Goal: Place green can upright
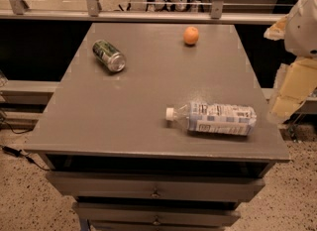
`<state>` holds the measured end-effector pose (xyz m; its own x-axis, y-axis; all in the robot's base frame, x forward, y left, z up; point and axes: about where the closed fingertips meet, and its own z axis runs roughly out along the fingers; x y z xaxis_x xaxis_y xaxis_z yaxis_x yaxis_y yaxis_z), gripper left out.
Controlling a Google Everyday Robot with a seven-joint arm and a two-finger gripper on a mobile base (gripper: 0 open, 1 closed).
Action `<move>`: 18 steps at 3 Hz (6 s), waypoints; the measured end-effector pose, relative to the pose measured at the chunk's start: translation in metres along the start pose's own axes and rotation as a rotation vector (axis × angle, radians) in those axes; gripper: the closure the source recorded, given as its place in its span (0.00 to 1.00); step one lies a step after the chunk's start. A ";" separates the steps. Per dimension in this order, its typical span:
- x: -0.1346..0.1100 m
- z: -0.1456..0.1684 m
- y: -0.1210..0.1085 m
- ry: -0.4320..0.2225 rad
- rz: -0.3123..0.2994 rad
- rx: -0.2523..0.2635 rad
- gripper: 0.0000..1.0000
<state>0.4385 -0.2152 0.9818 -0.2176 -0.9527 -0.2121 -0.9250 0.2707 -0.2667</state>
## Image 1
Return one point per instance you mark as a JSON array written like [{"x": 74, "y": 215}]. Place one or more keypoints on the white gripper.
[{"x": 303, "y": 30}]

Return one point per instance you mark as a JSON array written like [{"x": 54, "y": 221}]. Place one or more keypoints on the green soda can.
[{"x": 110, "y": 56}]

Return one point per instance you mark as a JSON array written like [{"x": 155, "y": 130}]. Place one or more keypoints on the clear plastic water bottle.
[{"x": 202, "y": 117}]

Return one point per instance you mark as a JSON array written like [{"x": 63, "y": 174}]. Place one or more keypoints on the orange fruit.
[{"x": 191, "y": 35}]

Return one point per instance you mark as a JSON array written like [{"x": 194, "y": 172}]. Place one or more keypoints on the grey drawer cabinet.
[{"x": 100, "y": 121}]

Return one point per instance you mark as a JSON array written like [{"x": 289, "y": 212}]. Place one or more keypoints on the lower grey drawer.
[{"x": 155, "y": 215}]

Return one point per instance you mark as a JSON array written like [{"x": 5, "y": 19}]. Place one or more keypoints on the grey drawer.
[
  {"x": 194, "y": 188},
  {"x": 155, "y": 215}
]

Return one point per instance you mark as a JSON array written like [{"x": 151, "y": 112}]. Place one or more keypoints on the upper grey drawer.
[{"x": 194, "y": 188}]

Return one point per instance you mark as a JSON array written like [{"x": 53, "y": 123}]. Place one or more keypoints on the metal railing frame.
[{"x": 132, "y": 7}]

